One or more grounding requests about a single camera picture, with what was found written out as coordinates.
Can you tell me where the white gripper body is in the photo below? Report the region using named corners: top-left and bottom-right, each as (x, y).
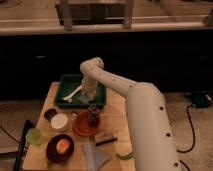
top-left (81, 77), bottom-right (97, 100)

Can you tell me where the green plastic tray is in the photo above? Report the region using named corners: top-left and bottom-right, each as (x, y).
top-left (54, 75), bottom-right (106, 109)

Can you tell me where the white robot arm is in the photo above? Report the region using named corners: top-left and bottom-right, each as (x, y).
top-left (80, 57), bottom-right (182, 171)

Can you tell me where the white plastic utensil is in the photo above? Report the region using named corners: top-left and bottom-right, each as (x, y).
top-left (62, 85), bottom-right (82, 103)

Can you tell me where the pine cone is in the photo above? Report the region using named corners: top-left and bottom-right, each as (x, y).
top-left (87, 106), bottom-right (99, 127)

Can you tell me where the orange bowl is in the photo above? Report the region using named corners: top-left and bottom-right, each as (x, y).
top-left (73, 110), bottom-right (100, 137)

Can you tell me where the white cup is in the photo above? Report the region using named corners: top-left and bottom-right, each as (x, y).
top-left (50, 114), bottom-right (69, 132)

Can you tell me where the brown block brush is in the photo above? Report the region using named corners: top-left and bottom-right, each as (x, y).
top-left (94, 131), bottom-right (117, 146)

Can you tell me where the orange round fruit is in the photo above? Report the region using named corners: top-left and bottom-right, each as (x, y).
top-left (56, 139), bottom-right (70, 154)

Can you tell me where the black stand pole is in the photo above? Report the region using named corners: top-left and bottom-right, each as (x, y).
top-left (13, 120), bottom-right (33, 171)

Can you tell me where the grey folded cloth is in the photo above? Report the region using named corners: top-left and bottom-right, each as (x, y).
top-left (82, 144), bottom-right (111, 171)

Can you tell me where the light green cup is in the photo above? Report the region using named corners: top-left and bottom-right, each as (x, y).
top-left (26, 128), bottom-right (43, 146)

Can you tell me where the dark brown plate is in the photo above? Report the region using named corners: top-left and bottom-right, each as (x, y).
top-left (46, 134), bottom-right (74, 164)

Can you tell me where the green pepper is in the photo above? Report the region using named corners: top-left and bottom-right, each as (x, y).
top-left (116, 152), bottom-right (133, 160)

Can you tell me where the dark blue floor device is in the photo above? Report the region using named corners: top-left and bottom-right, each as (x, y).
top-left (191, 92), bottom-right (212, 108)

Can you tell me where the wooden chair frame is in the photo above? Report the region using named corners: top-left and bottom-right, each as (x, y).
top-left (55, 0), bottom-right (134, 30)

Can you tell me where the black cable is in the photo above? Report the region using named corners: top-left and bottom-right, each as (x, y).
top-left (175, 103), bottom-right (198, 171)

